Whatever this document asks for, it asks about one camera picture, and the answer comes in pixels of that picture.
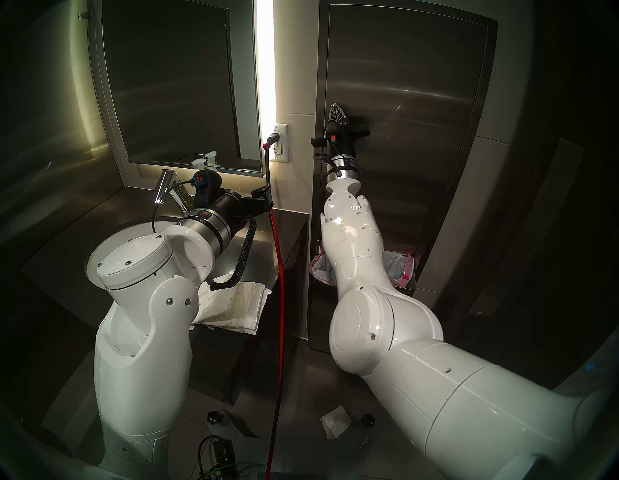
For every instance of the framed wall mirror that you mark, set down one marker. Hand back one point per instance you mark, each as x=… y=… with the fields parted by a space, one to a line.
x=164 y=87

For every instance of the stainless waste bin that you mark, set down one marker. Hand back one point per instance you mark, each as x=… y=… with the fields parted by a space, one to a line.
x=319 y=319

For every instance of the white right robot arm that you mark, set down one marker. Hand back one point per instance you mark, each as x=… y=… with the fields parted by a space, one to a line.
x=367 y=271

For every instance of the vertical wall light strip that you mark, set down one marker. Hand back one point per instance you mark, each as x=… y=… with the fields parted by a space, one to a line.
x=265 y=58

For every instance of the plain folded paper towel stack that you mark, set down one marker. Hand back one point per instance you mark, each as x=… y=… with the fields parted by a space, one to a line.
x=254 y=307

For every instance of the white round sink basin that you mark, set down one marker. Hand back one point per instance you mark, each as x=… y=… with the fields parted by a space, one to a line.
x=145 y=227

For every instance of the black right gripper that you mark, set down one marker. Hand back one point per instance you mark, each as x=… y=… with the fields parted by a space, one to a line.
x=344 y=147

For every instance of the white wall outlet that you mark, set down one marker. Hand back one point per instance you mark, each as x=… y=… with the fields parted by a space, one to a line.
x=281 y=150

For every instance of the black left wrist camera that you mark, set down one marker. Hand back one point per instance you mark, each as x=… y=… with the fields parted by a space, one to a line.
x=260 y=191

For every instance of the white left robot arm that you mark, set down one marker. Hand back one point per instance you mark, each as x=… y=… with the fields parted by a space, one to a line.
x=140 y=367

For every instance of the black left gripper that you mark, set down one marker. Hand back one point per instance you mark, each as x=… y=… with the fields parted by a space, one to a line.
x=239 y=205

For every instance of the wrapped printed paper towel pack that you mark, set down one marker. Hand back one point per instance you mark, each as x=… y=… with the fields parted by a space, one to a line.
x=217 y=305

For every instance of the chrome sink faucet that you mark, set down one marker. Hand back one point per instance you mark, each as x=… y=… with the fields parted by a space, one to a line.
x=163 y=186

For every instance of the dark vanity counter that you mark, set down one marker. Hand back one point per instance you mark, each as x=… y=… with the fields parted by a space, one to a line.
x=53 y=261

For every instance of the black electronics box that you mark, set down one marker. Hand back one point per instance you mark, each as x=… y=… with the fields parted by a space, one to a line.
x=225 y=455

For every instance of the black star knob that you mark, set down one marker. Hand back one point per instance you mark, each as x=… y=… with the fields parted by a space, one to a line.
x=368 y=420
x=214 y=418

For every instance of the stainless towel dispenser door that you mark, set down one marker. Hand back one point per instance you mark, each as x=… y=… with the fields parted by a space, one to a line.
x=411 y=72

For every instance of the crumpled white paper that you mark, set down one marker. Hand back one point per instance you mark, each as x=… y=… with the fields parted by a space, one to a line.
x=335 y=422

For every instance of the stainless steel wall panel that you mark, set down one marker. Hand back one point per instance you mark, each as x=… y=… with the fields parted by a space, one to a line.
x=322 y=58

